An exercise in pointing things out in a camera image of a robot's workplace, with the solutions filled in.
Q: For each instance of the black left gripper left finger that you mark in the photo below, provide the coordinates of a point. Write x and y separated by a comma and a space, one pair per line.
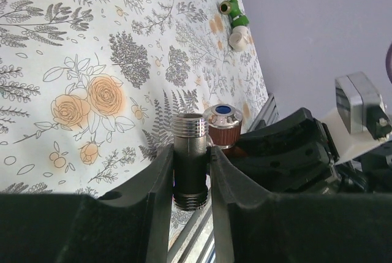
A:
127, 224

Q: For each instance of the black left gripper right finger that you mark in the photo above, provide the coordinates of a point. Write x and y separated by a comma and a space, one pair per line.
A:
252, 224

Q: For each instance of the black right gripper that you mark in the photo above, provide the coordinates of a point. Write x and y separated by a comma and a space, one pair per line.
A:
290, 155

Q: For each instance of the brown water faucet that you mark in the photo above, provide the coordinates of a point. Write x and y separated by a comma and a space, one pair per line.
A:
224, 129

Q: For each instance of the chrome threaded pipe nipple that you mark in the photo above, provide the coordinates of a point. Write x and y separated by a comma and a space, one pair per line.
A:
190, 131

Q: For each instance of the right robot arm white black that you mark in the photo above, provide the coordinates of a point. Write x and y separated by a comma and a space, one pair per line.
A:
370, 172

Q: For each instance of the green water faucet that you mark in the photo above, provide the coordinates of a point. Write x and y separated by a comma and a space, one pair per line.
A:
232, 9

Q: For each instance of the white pipe fitting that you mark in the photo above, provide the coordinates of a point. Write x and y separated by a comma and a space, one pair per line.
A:
239, 38

